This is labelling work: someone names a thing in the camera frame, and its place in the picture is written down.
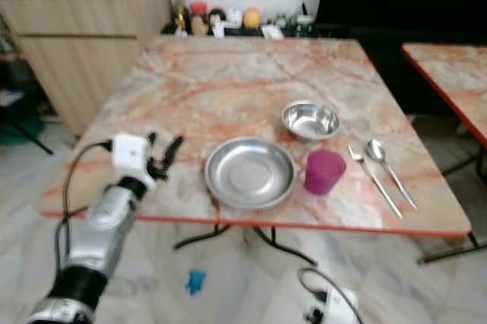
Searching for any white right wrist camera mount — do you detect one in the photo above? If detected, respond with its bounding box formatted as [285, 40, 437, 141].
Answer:
[321, 286, 358, 324]

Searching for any steel fork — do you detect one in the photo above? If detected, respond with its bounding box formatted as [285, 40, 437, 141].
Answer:
[347, 143, 404, 220]

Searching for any green floor item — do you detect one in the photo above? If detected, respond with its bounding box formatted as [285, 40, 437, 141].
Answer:
[0, 90, 39, 147]

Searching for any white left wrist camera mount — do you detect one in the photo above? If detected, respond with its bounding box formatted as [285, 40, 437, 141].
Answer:
[111, 132, 151, 181]

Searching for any small blue toy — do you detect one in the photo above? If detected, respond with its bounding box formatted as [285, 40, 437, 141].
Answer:
[186, 269, 207, 297]

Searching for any light wooden cabinet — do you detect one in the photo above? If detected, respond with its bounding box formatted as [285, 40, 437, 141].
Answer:
[0, 0, 173, 138]

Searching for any marble-print folding table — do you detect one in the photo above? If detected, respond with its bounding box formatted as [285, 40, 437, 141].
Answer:
[400, 42, 487, 150]
[38, 35, 474, 265]

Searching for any white round figurine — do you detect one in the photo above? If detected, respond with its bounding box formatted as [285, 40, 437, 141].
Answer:
[226, 7, 244, 28]

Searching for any yellow round figurine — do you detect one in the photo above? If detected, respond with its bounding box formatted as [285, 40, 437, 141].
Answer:
[242, 7, 263, 30]

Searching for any dark green mug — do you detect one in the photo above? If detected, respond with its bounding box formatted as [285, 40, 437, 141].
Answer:
[295, 13, 316, 37]

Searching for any red-lidded jar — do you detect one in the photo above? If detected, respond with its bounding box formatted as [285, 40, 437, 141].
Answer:
[189, 1, 209, 37]

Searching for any purple plastic cup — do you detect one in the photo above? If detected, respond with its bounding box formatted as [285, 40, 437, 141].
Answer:
[304, 148, 348, 196]

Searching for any dark round figurine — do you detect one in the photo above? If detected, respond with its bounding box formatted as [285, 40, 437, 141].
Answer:
[208, 8, 228, 33]

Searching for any round steel plate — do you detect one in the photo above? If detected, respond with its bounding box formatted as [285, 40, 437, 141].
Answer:
[204, 137, 297, 211]

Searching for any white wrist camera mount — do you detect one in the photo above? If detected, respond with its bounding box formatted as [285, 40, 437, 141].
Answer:
[111, 132, 151, 181]
[321, 286, 358, 324]

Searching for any small steel bowl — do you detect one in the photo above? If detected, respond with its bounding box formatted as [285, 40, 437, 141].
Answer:
[281, 100, 342, 141]

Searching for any black television unit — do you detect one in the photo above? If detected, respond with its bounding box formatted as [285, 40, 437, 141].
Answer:
[314, 0, 487, 118]

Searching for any steel spoon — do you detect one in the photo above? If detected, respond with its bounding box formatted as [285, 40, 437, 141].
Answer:
[365, 138, 419, 211]

